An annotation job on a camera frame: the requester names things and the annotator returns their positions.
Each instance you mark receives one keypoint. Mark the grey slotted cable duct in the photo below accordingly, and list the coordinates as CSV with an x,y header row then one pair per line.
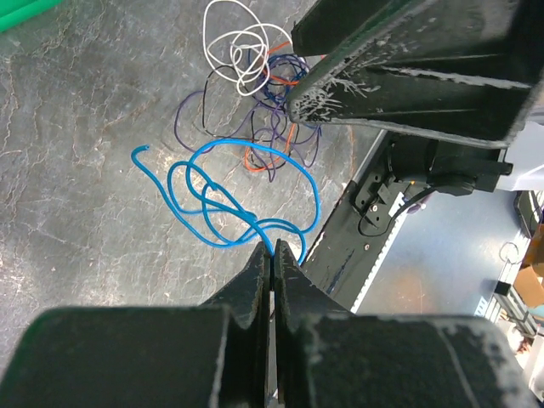
x,y
378,263

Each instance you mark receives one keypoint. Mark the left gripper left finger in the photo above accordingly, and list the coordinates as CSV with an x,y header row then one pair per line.
x,y
211,355

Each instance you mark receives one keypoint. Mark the green compartment bin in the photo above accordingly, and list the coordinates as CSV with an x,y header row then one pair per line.
x,y
15,12

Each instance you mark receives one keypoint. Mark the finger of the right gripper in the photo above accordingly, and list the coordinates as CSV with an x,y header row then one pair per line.
x,y
464,71
329,22

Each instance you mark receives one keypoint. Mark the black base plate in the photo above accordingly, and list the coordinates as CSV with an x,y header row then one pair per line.
x,y
389,181

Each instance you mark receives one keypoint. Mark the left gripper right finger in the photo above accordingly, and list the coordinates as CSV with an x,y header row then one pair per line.
x,y
330,357

